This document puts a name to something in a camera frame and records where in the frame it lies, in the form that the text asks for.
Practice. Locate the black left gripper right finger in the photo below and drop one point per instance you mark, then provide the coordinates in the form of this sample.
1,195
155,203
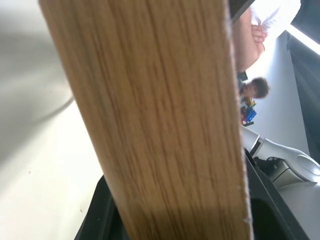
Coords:
272,215

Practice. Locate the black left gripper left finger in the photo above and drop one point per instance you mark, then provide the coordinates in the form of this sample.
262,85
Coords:
105,215

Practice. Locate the wooden board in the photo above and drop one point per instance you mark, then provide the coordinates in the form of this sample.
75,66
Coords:
155,120

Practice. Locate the person's bare hand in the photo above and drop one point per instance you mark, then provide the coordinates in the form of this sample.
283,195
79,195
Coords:
259,35

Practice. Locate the colourful toy blocks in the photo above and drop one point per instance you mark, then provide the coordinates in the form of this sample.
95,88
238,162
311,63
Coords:
250,113

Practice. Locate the dark grey curtain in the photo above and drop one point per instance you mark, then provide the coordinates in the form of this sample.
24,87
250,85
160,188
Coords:
306,100

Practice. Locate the seated person with dark hair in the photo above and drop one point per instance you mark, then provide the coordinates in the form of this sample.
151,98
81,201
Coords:
258,87

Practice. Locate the person in white shirt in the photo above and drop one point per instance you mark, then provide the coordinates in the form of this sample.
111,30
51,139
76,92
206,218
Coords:
275,12

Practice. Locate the dark board edge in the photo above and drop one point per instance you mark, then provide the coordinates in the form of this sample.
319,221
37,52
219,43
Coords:
237,10

